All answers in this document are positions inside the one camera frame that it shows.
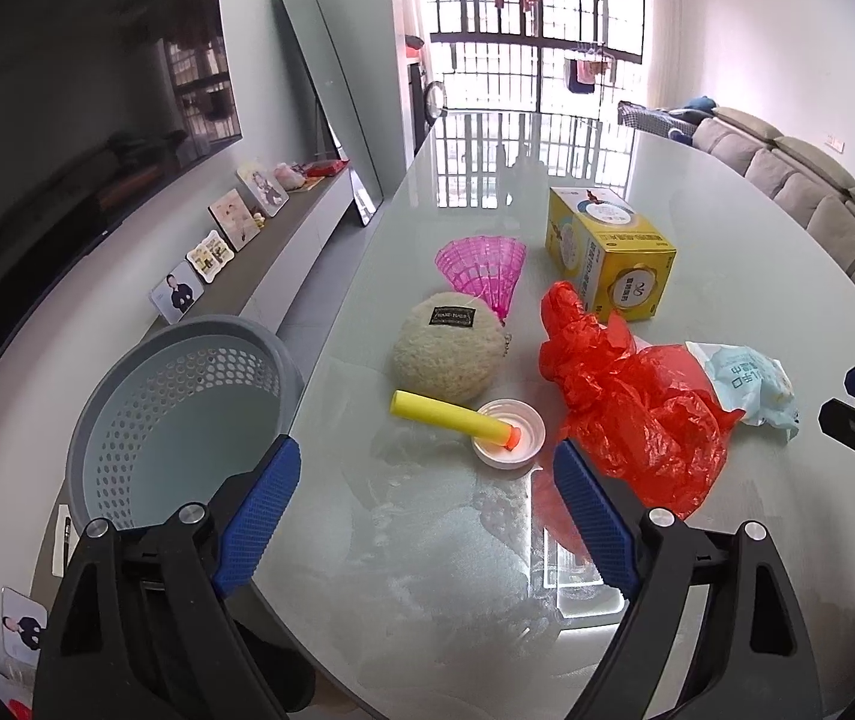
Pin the pink plastic shuttlecock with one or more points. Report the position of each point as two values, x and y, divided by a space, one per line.
480 266

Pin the white notepad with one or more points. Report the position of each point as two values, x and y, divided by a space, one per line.
61 540

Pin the wavy edged photo frame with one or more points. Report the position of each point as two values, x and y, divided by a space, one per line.
210 256

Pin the chequered blanket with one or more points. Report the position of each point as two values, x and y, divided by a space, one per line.
648 120

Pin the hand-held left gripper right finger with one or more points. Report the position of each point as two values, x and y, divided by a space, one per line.
592 517

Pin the red plastic bag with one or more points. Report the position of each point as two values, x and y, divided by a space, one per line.
622 405

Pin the pink plush toy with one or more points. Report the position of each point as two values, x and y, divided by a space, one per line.
288 175

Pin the beige round fuzzy pouch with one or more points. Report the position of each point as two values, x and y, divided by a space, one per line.
446 349

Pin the yellow cardboard box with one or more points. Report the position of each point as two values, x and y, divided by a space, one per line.
615 255

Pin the black pen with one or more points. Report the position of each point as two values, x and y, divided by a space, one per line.
66 540

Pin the clothes on drying rack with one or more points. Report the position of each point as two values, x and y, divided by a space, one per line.
588 71

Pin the yellow foam dart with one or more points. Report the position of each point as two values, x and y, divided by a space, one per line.
435 412

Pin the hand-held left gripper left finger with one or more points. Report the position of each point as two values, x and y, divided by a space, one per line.
258 517

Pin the wooden top television cabinet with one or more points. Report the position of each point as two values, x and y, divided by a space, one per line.
277 240

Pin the grey perforated plastic basket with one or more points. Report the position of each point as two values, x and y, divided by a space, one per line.
172 420

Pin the photo frame with suited man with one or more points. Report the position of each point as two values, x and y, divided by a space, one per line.
176 294

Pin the white blue wet wipes packet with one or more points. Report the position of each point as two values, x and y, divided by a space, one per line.
750 382

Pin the black framed standing mirror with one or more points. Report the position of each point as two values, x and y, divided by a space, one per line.
333 97

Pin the white round plastic lid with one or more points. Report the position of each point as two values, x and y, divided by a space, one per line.
528 435

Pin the blue cloth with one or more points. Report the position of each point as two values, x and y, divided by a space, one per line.
699 105

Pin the rounded photo frame with man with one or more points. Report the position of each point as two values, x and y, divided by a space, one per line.
22 626

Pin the grey sofa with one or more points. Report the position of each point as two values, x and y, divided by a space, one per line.
810 180

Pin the pale portrait photo frame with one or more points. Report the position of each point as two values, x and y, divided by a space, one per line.
262 187

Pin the red flat packet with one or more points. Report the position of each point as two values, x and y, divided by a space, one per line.
324 167

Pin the white washing machine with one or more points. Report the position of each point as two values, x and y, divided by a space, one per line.
420 105

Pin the black wall television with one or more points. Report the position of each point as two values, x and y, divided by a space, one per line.
60 127

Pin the child photo frame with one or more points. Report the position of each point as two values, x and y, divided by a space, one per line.
234 219

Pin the black window grille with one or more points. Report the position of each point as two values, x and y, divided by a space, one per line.
487 30

